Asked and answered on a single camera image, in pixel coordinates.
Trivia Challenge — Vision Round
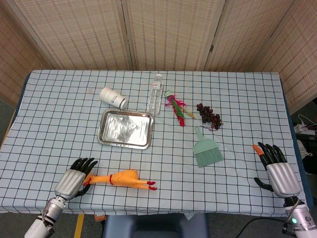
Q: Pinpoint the clear plastic water bottle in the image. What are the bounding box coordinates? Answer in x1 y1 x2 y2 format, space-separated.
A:
146 73 164 115

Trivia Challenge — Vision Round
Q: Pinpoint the yellow rubber chicken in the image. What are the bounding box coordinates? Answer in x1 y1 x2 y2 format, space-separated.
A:
83 169 158 191

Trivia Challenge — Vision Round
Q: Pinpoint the red green feather shuttlecock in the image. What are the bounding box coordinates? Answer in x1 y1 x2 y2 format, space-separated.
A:
164 90 197 127

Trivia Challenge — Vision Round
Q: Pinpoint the white power strip with plugs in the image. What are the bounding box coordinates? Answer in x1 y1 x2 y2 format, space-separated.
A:
294 114 317 136

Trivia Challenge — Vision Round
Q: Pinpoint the dark blue chair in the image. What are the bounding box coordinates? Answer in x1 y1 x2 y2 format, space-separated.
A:
103 213 210 238

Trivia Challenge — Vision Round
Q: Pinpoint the black floor cable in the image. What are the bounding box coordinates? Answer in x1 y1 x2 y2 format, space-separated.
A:
239 217 288 238

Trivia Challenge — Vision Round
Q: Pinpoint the silver metal tray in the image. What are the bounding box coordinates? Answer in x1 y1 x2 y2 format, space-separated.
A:
97 110 155 150

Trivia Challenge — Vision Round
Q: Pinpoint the white cloth bag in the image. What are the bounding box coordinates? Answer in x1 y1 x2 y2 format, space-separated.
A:
296 139 313 159

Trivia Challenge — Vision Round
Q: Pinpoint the light blue checkered tablecloth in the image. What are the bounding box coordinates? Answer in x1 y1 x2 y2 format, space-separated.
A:
0 69 308 218

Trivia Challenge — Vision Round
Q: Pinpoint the mint green hand brush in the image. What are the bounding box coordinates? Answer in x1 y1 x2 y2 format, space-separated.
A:
193 125 223 168

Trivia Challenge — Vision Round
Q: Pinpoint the white pill bottle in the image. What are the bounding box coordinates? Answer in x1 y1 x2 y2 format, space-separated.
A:
99 87 129 110

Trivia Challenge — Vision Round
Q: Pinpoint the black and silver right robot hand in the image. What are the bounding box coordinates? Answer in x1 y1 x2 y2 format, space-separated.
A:
252 142 302 199

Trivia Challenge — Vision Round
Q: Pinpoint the dark red grape bunch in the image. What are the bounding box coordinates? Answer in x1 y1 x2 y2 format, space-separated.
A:
196 103 223 131

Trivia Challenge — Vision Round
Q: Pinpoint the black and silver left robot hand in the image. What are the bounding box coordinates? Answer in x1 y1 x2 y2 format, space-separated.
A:
53 157 99 201

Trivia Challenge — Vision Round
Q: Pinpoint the beige woven folding screen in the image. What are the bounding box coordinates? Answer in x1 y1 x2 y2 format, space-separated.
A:
0 0 317 115

